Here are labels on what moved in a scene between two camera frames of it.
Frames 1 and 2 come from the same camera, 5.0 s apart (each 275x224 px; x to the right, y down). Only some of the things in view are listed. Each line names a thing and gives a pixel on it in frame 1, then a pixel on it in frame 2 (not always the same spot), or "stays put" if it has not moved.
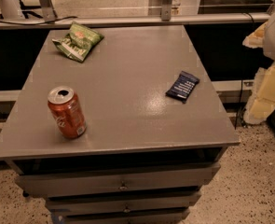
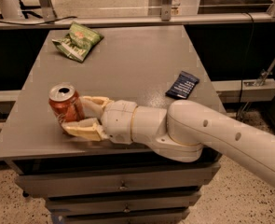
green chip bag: (78, 41) stays put
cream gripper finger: (269, 90) to (93, 105)
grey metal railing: (51, 19) stays put
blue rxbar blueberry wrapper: (183, 86) stays put
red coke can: (67, 112) stays put
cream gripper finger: (255, 39) to (87, 128)
